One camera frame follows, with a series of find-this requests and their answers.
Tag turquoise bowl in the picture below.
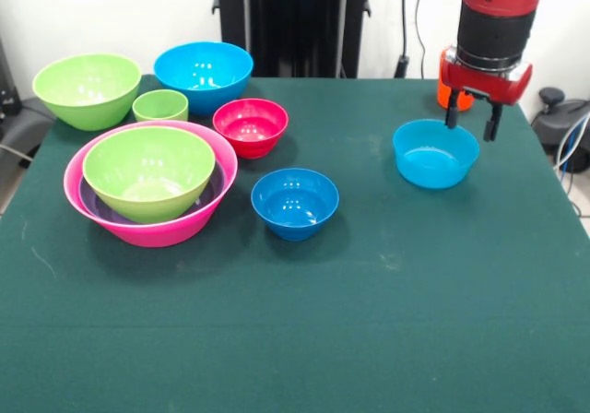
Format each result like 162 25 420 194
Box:
392 118 481 190

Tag black stand base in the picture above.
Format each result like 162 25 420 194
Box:
0 39 56 156
529 87 590 174

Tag pink large bowl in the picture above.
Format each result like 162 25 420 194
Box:
63 120 239 249

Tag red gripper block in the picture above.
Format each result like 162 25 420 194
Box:
439 60 534 143

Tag blue large bowl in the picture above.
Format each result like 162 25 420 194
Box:
153 41 254 117

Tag purple shallow bowl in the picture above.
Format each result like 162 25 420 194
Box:
78 159 226 228

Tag black cable with plug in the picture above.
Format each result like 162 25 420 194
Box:
395 0 412 78

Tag tangled floor cables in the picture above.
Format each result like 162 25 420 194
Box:
556 112 590 220

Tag grey cable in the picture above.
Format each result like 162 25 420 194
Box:
0 143 34 163

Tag lime green large bowl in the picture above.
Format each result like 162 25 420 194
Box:
81 125 217 225
31 52 143 132

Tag red small bowl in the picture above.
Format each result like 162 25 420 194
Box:
212 98 289 160

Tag dark blue small bowl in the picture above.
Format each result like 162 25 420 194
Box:
250 168 339 242

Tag thin black cable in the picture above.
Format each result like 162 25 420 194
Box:
414 0 428 81

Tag orange cup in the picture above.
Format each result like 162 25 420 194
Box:
437 46 475 112

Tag dark green table cloth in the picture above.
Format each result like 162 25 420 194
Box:
0 74 590 413

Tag lime green small cup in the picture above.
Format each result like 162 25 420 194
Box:
132 88 190 123

